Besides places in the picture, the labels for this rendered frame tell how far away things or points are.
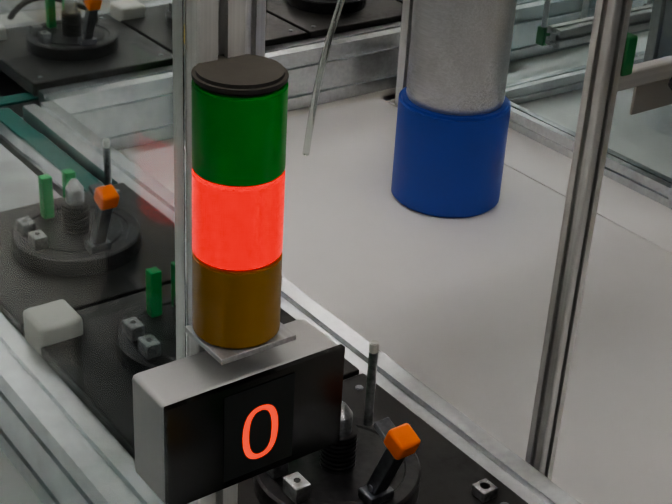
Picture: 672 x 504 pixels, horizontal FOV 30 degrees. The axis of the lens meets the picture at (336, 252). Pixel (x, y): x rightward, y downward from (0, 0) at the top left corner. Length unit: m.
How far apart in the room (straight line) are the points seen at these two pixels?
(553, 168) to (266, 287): 1.29
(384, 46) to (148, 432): 1.49
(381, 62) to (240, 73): 1.52
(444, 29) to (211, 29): 1.02
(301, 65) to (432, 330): 0.70
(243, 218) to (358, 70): 1.48
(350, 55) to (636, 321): 0.78
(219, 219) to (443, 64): 1.04
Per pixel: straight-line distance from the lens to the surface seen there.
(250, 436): 0.73
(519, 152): 1.98
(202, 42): 0.66
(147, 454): 0.73
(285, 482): 1.02
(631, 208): 1.85
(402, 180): 1.76
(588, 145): 1.01
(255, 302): 0.69
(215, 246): 0.67
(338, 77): 2.11
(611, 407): 1.41
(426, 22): 1.67
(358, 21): 2.17
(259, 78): 0.64
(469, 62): 1.67
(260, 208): 0.66
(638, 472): 1.32
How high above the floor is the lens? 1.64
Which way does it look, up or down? 29 degrees down
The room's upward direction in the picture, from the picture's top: 3 degrees clockwise
